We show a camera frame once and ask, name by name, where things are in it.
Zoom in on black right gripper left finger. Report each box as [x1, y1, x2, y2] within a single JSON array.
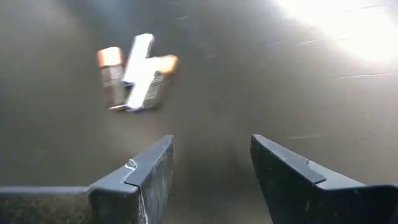
[[0, 134, 174, 224]]

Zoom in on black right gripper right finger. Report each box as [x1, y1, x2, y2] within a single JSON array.
[[250, 134, 398, 224]]

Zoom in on copper-top black battery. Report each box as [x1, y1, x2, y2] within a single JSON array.
[[96, 46, 126, 111], [143, 54, 180, 110]]

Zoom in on white blue-capped battery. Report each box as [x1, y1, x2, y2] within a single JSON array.
[[122, 33, 155, 113]]

